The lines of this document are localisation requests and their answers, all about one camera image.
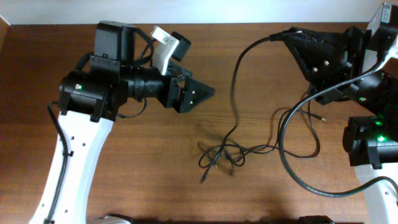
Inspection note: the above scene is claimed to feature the black USB cable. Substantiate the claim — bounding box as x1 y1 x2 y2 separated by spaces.
198 29 302 184

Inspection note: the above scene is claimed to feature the thin black audio cable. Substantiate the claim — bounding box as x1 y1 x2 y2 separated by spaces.
198 102 326 177

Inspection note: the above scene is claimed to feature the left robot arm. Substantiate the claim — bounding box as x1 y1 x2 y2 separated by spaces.
31 21 215 223

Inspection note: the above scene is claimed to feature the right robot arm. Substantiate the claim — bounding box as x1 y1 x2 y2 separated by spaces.
280 3 397 223

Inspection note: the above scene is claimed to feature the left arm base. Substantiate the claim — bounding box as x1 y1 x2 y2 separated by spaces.
86 213 133 224

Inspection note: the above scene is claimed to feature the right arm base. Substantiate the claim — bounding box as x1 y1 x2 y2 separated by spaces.
298 215 335 224

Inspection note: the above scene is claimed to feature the right camera cable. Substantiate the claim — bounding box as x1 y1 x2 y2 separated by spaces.
278 52 398 198

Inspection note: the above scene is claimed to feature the camera cable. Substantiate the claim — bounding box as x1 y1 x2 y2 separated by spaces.
43 101 74 224
278 52 398 198

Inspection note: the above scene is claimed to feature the left camera cable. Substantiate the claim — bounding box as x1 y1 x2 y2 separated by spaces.
43 101 74 224

